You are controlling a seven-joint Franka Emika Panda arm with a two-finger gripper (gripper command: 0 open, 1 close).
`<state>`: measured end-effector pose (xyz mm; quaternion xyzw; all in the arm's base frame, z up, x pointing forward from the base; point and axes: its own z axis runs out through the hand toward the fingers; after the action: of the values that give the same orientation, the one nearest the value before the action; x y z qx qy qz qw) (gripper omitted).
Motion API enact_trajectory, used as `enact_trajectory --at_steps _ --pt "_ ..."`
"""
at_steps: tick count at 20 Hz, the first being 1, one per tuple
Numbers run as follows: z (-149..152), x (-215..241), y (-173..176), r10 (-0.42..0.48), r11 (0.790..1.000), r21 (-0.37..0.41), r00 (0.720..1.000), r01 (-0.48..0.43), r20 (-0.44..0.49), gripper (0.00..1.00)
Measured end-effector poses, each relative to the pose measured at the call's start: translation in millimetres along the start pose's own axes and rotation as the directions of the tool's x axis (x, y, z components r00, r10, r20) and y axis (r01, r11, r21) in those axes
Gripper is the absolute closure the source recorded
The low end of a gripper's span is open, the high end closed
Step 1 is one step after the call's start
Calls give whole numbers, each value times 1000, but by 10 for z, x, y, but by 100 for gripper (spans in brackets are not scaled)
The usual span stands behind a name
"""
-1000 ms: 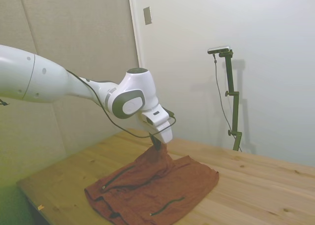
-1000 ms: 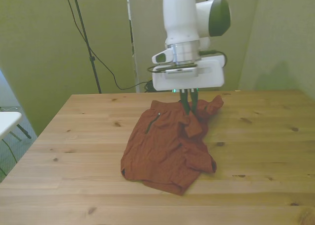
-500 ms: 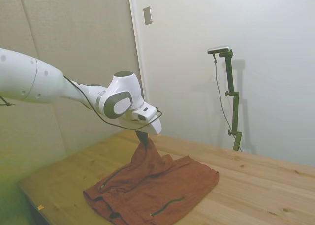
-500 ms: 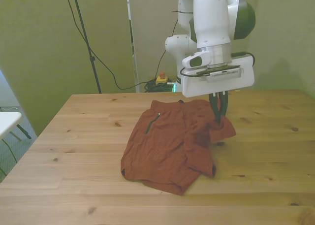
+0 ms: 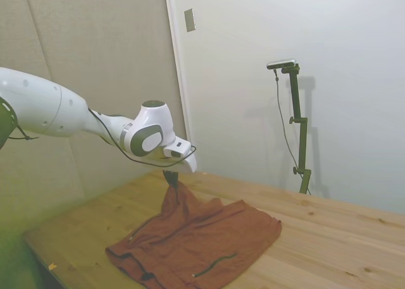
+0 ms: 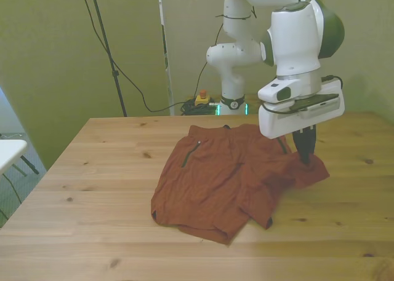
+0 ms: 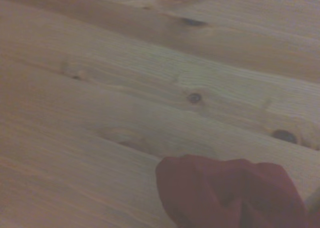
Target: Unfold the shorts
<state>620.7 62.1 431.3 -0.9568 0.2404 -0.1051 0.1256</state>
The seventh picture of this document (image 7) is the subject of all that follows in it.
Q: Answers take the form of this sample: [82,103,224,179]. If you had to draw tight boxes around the rust red shorts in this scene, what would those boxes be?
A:
[154,154,320,228]

